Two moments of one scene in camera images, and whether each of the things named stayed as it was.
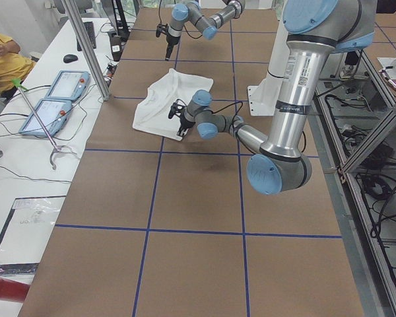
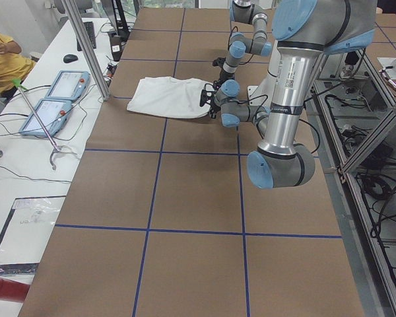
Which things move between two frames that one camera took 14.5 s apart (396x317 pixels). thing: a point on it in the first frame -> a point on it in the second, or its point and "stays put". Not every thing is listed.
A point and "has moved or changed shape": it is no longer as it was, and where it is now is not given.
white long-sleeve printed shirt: (152, 111) has moved or changed shape
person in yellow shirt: (3, 63) stays put
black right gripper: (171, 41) -> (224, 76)
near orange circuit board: (111, 69) stays put
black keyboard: (90, 29) stays put
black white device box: (116, 42) stays put
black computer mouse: (70, 58) stays put
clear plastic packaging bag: (26, 230) stays put
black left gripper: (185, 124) -> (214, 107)
